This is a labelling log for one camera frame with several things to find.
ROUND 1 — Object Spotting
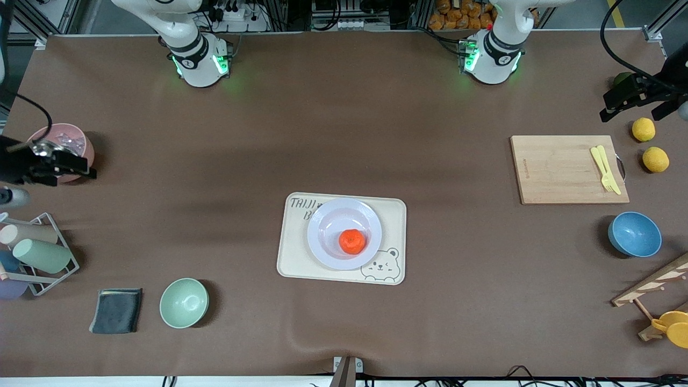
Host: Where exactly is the dark grey folded cloth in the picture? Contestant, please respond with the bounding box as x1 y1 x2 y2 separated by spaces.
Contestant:
89 288 144 335

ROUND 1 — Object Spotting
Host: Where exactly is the wooden drying rack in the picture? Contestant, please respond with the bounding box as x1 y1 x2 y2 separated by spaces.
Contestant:
611 253 688 342

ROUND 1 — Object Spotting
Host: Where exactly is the pale lavender plate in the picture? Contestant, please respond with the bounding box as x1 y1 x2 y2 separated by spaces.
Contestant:
307 197 383 271

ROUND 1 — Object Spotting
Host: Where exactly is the yellow lemon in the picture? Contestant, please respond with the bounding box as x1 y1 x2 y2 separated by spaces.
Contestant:
642 146 670 173
632 118 656 142

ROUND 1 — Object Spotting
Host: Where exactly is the yellow plastic knife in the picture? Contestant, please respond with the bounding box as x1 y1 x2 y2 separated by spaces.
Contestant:
590 147 609 186

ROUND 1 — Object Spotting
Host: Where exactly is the bag of orange pastries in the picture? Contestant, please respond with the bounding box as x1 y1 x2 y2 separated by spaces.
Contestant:
428 0 498 31

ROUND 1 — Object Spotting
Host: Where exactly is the white power strip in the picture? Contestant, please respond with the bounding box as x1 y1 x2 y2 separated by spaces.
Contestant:
212 0 269 33

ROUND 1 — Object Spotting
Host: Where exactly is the grey wire cup rack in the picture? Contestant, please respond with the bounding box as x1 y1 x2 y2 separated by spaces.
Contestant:
0 212 80 297

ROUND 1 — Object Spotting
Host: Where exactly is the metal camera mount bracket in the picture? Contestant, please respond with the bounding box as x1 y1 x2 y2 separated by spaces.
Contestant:
329 356 364 387

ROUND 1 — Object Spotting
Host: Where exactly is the aluminium frame post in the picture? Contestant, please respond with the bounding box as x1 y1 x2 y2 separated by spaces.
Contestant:
642 0 688 42
11 0 81 46

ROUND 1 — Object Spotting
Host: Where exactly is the wooden cutting board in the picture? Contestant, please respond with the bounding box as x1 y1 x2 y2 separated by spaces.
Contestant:
510 135 630 205

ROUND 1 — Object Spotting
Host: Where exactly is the blue bowl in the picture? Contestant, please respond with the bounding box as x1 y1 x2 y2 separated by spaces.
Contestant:
608 211 663 258

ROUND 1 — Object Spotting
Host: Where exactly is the mint green cup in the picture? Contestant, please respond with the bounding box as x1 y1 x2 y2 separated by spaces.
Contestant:
12 239 73 274

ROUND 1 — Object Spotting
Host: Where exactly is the purple cup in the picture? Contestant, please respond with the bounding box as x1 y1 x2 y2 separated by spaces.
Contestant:
0 278 28 300

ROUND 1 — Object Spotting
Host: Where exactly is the cream bear print tray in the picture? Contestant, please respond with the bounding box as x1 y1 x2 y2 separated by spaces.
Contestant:
277 192 407 285

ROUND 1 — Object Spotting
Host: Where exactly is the black base cable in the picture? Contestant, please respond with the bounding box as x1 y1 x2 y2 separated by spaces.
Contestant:
414 24 464 57

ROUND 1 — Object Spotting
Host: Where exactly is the mint green bowl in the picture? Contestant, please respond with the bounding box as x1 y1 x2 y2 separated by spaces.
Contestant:
160 278 209 329

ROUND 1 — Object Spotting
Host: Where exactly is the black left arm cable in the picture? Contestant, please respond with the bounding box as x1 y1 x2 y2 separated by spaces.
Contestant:
599 0 688 92

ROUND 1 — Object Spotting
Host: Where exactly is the pink bowl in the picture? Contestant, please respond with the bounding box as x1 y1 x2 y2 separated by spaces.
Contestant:
27 123 95 184

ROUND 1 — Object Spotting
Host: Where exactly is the beige cup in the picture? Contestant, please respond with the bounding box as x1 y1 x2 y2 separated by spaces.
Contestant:
0 224 59 248

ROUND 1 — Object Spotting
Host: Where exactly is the yellow mug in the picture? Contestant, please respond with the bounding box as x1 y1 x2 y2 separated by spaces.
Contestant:
651 311 688 349

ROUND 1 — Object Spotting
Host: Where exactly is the orange fruit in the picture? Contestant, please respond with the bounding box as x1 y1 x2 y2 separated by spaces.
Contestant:
339 229 367 255

